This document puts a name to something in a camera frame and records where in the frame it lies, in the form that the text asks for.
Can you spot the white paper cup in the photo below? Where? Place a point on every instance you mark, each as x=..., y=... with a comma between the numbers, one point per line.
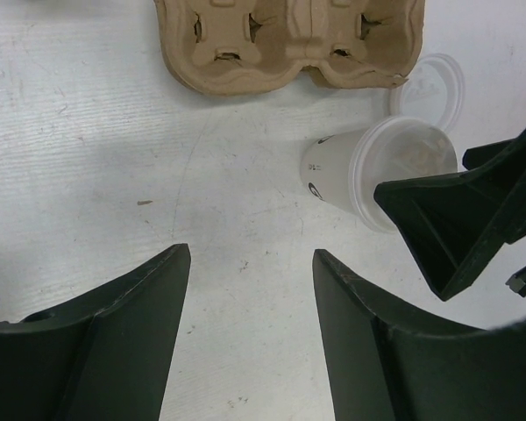
x=327, y=169

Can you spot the clear plastic lid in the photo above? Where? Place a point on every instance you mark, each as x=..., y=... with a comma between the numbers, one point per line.
x=434, y=92
x=394, y=149

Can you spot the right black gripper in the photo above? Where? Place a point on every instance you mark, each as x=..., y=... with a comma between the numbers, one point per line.
x=455, y=224

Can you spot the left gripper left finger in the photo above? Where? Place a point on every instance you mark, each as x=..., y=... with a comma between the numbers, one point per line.
x=103, y=355

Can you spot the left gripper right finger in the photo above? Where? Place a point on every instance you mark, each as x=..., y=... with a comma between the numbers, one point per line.
x=389, y=360

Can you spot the brown cardboard cup carrier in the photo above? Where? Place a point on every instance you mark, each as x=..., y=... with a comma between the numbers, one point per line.
x=235, y=47

